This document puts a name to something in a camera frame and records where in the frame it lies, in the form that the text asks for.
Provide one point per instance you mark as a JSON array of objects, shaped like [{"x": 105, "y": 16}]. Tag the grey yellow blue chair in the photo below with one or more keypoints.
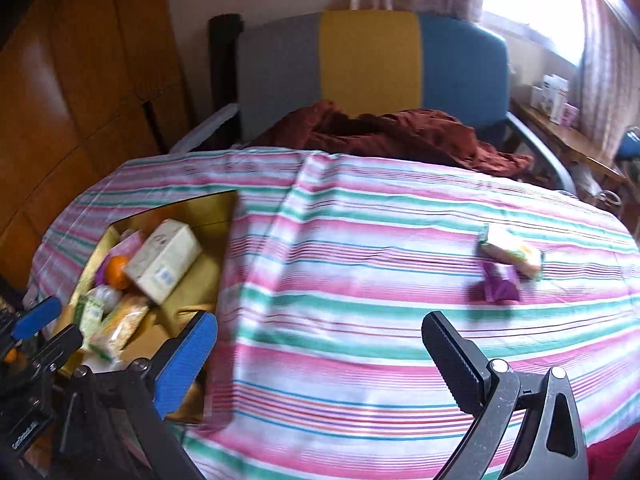
[{"x": 366, "y": 62}]

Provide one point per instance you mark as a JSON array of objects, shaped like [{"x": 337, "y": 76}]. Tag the green cracker pack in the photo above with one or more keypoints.
[
  {"x": 119, "y": 326},
  {"x": 507, "y": 248}
]

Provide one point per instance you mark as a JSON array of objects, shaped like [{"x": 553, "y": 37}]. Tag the blue cup on desk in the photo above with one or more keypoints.
[{"x": 629, "y": 145}]

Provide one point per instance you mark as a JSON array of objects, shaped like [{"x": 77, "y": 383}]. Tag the green cracker box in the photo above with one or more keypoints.
[{"x": 88, "y": 317}]

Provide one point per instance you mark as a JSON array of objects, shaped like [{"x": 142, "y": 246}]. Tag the maroon cloth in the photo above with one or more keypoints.
[{"x": 417, "y": 135}]

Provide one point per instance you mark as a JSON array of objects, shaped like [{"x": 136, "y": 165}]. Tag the cream cardboard box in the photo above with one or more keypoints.
[{"x": 162, "y": 261}]

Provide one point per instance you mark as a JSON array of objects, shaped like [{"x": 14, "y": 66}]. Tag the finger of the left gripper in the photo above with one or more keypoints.
[
  {"x": 58, "y": 350},
  {"x": 30, "y": 323}
]

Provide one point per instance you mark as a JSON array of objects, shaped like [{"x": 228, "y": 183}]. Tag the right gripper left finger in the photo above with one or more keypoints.
[{"x": 179, "y": 360}]

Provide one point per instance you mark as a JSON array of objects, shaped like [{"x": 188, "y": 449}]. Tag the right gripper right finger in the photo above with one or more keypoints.
[{"x": 463, "y": 367}]

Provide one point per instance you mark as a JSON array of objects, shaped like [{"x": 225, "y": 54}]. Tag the striped tablecloth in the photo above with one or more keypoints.
[{"x": 319, "y": 371}]

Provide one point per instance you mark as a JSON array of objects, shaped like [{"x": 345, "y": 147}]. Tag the wooden side desk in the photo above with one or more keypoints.
[{"x": 599, "y": 183}]

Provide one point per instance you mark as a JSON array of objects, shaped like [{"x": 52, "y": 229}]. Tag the orange fruit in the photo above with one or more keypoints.
[{"x": 115, "y": 274}]

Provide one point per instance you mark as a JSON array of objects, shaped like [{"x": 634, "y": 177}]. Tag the white boxes on desk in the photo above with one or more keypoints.
[{"x": 550, "y": 97}]

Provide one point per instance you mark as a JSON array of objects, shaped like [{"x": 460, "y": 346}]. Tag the pink plastic packet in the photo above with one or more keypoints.
[{"x": 128, "y": 246}]

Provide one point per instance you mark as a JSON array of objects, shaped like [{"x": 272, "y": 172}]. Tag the gold tray box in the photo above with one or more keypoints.
[{"x": 209, "y": 217}]

